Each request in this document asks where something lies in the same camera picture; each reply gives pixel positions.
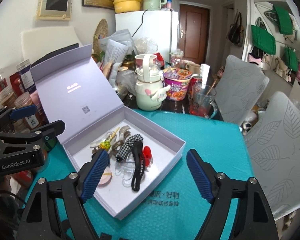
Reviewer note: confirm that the glass mug red drink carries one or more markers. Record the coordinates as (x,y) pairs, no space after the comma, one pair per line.
(202,101)

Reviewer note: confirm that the grey leaf chair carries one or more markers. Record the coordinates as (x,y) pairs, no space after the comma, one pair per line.
(274,149)
(239,89)

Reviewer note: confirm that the pink white cup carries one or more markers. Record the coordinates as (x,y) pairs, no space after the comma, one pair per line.
(139,59)

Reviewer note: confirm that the green tote bag left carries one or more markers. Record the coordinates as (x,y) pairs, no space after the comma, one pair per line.
(262,39)

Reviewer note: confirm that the woven round mat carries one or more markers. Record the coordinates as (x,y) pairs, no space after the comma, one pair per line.
(100,33)

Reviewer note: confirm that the far grey leaf chair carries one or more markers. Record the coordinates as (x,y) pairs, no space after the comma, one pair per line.
(239,89)

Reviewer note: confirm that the paper document bag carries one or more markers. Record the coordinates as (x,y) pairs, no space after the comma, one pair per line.
(115,47)

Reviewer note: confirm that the teal bubble mailer mat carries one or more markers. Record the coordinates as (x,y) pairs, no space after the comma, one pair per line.
(175,195)

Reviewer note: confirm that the hanging dark handbag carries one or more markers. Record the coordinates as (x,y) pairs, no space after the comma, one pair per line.
(236,33)

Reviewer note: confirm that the near grey leaf chair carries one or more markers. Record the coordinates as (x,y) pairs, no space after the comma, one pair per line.
(274,149)

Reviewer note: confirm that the red hair clip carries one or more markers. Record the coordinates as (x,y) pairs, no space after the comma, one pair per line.
(147,156)

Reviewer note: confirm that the green tote bag upper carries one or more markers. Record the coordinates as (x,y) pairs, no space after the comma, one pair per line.
(281,18)

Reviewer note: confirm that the yellow pot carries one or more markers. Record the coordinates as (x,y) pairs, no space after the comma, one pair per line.
(122,6)

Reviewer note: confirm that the wall intercom panel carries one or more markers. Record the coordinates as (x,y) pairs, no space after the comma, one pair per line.
(54,10)

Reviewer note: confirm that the purple instant noodle cup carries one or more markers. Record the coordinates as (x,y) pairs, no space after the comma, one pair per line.
(179,80)

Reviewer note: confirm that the white green kettle bottle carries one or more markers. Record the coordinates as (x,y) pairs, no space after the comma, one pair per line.
(149,87)

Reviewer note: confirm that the white mini fridge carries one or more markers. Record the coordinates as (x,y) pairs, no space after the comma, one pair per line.
(157,26)

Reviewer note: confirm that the green tote bag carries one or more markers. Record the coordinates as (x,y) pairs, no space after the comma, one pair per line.
(262,39)
(281,18)
(290,59)

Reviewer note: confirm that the lavender gift box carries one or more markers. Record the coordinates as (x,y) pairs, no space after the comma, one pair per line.
(72,88)

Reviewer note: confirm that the black white gingham scrunchie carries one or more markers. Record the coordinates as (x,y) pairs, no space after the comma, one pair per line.
(127,147)

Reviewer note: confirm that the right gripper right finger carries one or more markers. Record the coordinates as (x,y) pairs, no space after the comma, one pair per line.
(203,174)

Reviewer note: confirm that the black long hair clip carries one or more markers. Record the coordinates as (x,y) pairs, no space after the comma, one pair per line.
(139,162)

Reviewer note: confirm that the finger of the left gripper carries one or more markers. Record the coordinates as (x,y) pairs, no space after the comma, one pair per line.
(51,130)
(23,112)

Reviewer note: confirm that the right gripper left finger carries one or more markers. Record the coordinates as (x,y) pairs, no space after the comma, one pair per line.
(91,173)

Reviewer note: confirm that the brown door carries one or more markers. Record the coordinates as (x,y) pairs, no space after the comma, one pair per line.
(194,32)

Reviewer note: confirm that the beige hair claw clip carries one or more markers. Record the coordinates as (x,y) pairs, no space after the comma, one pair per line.
(112,141)

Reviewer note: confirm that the green tote bag lower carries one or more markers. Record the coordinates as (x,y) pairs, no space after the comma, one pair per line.
(290,59)

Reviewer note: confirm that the red soda can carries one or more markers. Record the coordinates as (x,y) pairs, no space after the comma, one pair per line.
(194,81)

